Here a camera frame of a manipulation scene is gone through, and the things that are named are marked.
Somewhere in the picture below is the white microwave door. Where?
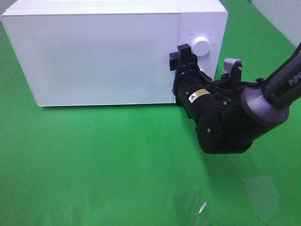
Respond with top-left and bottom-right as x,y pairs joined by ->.
2,14 -> 180,106

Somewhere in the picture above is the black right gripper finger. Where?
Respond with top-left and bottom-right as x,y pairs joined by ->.
169,52 -> 180,71
177,44 -> 199,68

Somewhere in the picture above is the white microwave oven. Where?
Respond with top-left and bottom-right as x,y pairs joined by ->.
0,0 -> 229,107

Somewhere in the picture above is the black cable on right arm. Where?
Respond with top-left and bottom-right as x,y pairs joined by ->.
211,81 -> 264,97

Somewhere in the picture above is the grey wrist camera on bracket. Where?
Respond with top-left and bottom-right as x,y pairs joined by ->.
213,58 -> 242,90

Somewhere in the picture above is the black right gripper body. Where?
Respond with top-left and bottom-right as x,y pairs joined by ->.
173,67 -> 232,119

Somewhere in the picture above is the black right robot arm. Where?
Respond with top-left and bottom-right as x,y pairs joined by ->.
169,44 -> 301,154

